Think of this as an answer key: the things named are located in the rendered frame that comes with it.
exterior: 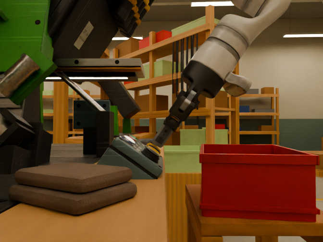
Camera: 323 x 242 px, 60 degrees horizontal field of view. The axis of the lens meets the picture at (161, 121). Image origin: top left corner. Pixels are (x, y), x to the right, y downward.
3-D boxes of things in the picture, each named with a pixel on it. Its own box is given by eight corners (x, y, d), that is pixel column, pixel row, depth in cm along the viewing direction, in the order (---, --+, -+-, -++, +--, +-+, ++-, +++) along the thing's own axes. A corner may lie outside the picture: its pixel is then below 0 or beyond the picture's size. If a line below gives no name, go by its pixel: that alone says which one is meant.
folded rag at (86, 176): (139, 196, 28) (139, 167, 28) (77, 218, 21) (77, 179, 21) (72, 185, 34) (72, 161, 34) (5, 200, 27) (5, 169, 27)
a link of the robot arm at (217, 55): (248, 93, 46) (269, 62, 46) (192, 54, 46) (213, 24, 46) (234, 99, 55) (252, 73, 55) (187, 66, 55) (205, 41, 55)
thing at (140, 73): (144, 82, 81) (144, 71, 81) (140, 71, 64) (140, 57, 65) (9, 82, 81) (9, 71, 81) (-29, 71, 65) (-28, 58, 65)
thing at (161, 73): (208, 219, 294) (207, -6, 299) (107, 184, 475) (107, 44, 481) (240, 210, 327) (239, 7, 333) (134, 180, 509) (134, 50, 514)
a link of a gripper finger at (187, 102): (190, 84, 47) (184, 92, 49) (180, 98, 44) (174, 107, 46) (202, 92, 47) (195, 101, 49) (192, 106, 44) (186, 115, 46)
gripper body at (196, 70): (189, 63, 55) (162, 102, 55) (194, 51, 47) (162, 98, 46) (220, 85, 55) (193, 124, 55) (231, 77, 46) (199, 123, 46)
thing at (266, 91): (279, 158, 864) (279, 86, 869) (177, 158, 880) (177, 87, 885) (273, 156, 918) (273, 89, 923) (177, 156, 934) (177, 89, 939)
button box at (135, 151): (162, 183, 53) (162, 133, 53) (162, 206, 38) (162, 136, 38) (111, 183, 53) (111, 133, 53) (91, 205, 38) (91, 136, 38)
